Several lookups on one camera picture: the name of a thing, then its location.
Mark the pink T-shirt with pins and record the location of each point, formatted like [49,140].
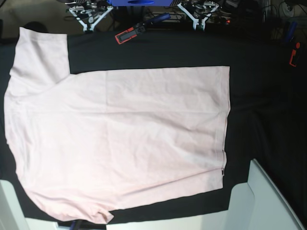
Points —
[90,143]

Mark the white box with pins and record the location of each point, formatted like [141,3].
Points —
[259,205]
[11,215]

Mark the black table cloth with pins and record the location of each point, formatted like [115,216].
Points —
[267,121]

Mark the orange black clamp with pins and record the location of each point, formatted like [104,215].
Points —
[139,28]
[289,40]

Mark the blue plastic box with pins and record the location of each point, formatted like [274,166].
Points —
[120,3]

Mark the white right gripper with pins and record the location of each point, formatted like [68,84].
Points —
[89,13]

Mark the white box right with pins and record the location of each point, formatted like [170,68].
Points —
[259,205]

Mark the orange black clamp right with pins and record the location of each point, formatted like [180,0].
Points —
[289,40]

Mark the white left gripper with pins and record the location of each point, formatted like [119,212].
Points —
[199,11]

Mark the blue clamp bottom edge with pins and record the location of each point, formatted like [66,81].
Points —
[76,225]

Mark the white box left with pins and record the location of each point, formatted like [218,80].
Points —
[11,215]

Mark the orange black clamp top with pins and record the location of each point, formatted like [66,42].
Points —
[139,28]

